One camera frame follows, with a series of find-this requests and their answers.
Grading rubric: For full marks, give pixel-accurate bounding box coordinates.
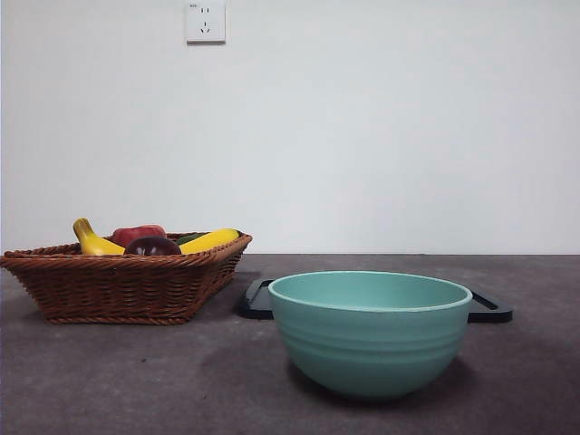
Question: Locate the dark purple plum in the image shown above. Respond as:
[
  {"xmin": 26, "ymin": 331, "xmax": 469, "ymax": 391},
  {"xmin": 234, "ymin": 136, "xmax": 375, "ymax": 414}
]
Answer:
[{"xmin": 123, "ymin": 236, "xmax": 182, "ymax": 256}]

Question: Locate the teal ribbed bowl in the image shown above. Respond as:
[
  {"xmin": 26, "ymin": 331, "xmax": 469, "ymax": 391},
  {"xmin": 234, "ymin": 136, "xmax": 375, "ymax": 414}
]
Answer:
[{"xmin": 267, "ymin": 270, "xmax": 473, "ymax": 402}]

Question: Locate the black rectangular tray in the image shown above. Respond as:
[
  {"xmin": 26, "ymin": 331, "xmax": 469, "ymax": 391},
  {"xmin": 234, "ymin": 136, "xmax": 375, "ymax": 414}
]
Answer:
[{"xmin": 237, "ymin": 278, "xmax": 514, "ymax": 324}]

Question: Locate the green vegetable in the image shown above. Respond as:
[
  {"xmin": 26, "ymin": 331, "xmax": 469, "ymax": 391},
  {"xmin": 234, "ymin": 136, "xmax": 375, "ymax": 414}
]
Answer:
[{"xmin": 175, "ymin": 232, "xmax": 210, "ymax": 247}]

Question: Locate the red apple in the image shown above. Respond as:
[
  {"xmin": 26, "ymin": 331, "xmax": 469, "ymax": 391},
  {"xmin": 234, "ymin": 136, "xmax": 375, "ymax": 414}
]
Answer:
[{"xmin": 111, "ymin": 224, "xmax": 168, "ymax": 248}]

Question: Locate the brown wicker basket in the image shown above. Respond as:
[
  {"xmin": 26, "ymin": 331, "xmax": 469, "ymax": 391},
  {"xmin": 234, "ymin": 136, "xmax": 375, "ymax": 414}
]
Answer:
[{"xmin": 0, "ymin": 232, "xmax": 254, "ymax": 325}]

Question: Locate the yellow banana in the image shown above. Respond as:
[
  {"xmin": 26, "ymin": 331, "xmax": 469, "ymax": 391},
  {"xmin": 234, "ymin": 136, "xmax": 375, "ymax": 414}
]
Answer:
[{"xmin": 72, "ymin": 217, "xmax": 241, "ymax": 256}]

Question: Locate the white wall socket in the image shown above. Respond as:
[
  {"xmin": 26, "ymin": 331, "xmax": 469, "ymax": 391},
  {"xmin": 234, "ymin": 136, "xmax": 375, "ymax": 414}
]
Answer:
[{"xmin": 186, "ymin": 2, "xmax": 227, "ymax": 45}]

